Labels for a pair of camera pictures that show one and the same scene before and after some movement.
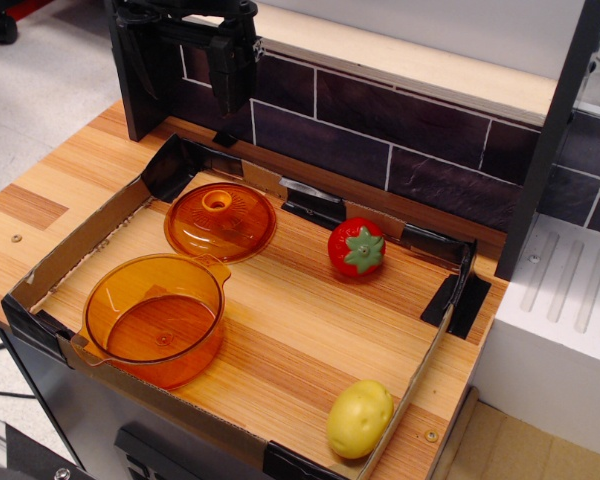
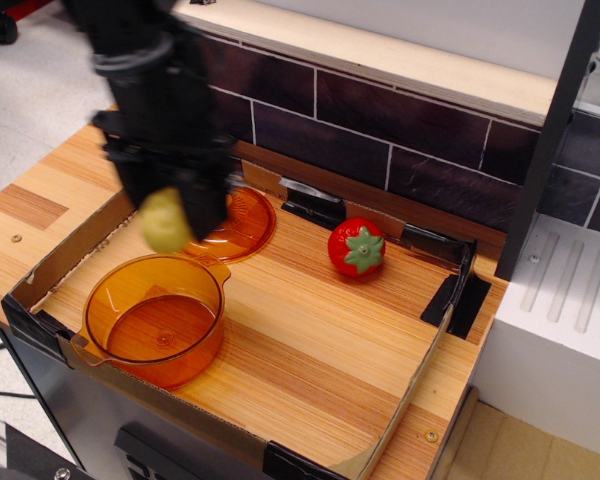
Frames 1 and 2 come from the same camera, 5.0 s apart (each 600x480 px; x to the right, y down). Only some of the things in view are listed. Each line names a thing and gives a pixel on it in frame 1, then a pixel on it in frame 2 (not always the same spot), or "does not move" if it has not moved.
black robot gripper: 233,63 to 160,122
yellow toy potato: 358,418 to 165,222
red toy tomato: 357,246 does not move
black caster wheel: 4,28 does not move
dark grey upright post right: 551,141 does not move
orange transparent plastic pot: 154,320 does not move
